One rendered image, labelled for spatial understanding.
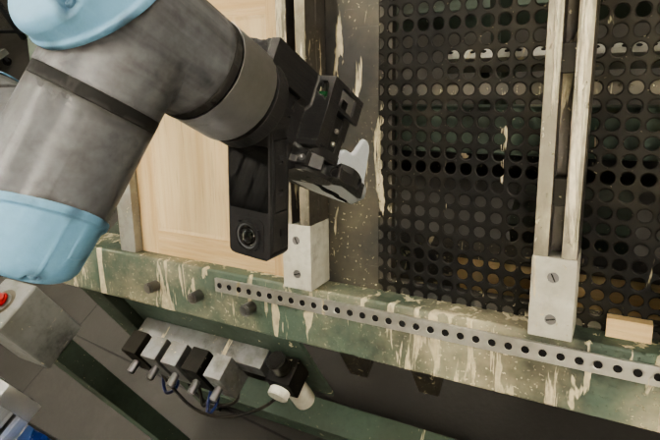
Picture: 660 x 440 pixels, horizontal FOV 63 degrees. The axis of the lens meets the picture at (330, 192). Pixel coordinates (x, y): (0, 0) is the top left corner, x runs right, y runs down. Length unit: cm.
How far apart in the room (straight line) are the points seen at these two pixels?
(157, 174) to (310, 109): 85
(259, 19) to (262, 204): 67
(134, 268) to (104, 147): 104
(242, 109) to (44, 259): 15
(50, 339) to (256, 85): 119
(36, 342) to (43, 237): 115
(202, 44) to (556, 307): 67
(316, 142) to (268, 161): 4
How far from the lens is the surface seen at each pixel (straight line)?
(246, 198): 43
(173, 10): 31
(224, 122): 36
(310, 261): 98
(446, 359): 97
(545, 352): 91
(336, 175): 44
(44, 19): 30
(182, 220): 124
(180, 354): 127
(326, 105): 44
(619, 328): 92
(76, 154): 31
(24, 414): 120
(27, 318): 143
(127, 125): 31
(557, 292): 85
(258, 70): 36
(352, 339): 103
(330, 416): 173
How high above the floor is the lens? 169
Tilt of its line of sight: 41 degrees down
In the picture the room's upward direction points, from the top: 23 degrees counter-clockwise
